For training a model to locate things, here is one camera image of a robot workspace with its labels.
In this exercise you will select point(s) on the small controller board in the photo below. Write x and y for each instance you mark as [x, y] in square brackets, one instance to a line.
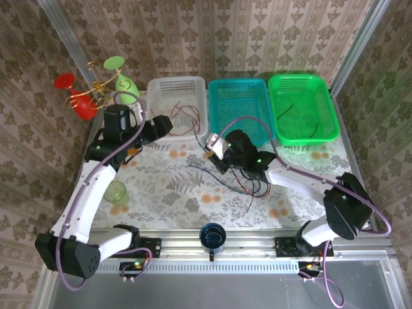
[130, 267]
[309, 267]

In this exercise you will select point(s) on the white plastic basket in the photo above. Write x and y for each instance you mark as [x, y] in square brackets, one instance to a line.
[180, 87]

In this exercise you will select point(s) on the green plastic basket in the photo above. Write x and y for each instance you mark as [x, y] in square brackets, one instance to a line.
[302, 96]

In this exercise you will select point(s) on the green transparent cup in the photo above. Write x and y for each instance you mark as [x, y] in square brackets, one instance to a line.
[116, 193]

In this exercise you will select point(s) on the aluminium frame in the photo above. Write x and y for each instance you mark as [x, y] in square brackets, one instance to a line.
[244, 244]

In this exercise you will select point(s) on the light green plastic goblet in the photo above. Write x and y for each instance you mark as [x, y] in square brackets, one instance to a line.
[125, 87]

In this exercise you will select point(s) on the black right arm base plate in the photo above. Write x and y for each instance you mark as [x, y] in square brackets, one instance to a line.
[281, 248]

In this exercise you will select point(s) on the floral tablecloth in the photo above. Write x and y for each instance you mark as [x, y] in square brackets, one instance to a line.
[161, 199]

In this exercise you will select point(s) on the left small controller board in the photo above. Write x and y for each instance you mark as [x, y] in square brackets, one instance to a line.
[130, 267]

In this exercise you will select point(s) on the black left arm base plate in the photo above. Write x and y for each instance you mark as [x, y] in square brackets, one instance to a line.
[154, 248]

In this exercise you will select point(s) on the red plastic goblet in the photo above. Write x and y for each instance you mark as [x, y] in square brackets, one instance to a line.
[84, 107]

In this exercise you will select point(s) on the teal plastic basket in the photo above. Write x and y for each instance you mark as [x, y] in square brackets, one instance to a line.
[238, 99]

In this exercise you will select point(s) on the orange square mat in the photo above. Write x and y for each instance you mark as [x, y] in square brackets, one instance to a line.
[133, 150]

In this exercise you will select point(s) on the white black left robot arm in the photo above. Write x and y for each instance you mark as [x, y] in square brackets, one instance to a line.
[93, 193]

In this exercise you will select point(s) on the dark blue mug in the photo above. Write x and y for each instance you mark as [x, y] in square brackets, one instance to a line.
[212, 238]

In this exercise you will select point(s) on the right small controller board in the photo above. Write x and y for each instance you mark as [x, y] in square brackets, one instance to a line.
[309, 267]

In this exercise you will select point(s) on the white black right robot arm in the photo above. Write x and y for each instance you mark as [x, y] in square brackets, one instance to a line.
[289, 180]

